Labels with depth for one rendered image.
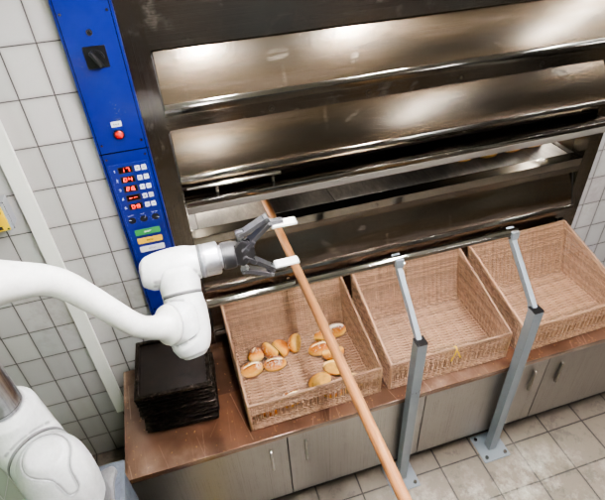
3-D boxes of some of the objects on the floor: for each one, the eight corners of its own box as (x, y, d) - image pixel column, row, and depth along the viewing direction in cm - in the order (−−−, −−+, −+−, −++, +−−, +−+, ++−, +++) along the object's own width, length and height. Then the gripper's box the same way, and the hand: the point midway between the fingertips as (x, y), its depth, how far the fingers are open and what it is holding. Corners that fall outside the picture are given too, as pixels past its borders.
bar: (241, 474, 240) (198, 298, 168) (474, 402, 266) (525, 221, 193) (255, 542, 217) (212, 368, 144) (510, 454, 242) (583, 271, 170)
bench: (153, 438, 258) (122, 366, 222) (552, 324, 307) (580, 250, 271) (161, 552, 215) (125, 485, 179) (624, 398, 264) (668, 321, 228)
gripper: (210, 210, 129) (291, 194, 133) (224, 282, 145) (296, 266, 149) (215, 226, 123) (299, 209, 128) (229, 300, 139) (302, 282, 143)
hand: (293, 240), depth 138 cm, fingers open, 13 cm apart
